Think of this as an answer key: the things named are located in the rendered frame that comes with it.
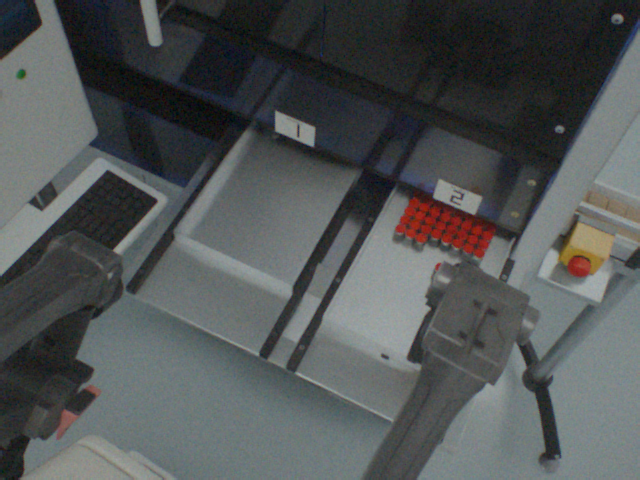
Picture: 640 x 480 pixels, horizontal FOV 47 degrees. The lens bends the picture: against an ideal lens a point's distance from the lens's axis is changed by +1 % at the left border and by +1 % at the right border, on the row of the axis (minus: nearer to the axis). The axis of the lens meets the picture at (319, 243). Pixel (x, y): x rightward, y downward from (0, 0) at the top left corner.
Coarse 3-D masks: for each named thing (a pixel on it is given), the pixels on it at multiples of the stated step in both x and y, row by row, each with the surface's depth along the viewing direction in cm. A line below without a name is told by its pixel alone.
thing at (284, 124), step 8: (280, 120) 144; (288, 120) 143; (296, 120) 142; (280, 128) 146; (288, 128) 145; (296, 128) 144; (304, 128) 143; (312, 128) 141; (288, 136) 147; (304, 136) 145; (312, 136) 143; (312, 144) 146
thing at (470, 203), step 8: (440, 184) 137; (448, 184) 136; (440, 192) 139; (448, 192) 138; (464, 192) 136; (440, 200) 141; (448, 200) 140; (456, 200) 139; (464, 200) 138; (472, 200) 137; (480, 200) 136; (464, 208) 140; (472, 208) 139
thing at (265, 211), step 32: (256, 128) 161; (224, 160) 153; (256, 160) 157; (288, 160) 158; (320, 160) 158; (224, 192) 153; (256, 192) 153; (288, 192) 153; (320, 192) 154; (192, 224) 148; (224, 224) 149; (256, 224) 149; (288, 224) 150; (320, 224) 150; (224, 256) 142; (256, 256) 146; (288, 256) 146; (288, 288) 141
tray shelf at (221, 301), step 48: (192, 192) 153; (384, 192) 155; (336, 240) 149; (144, 288) 141; (192, 288) 142; (240, 288) 142; (240, 336) 137; (336, 336) 138; (336, 384) 133; (384, 384) 134
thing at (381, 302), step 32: (384, 224) 151; (384, 256) 147; (416, 256) 147; (448, 256) 148; (352, 288) 143; (384, 288) 143; (416, 288) 144; (352, 320) 140; (384, 320) 140; (416, 320) 140; (384, 352) 136
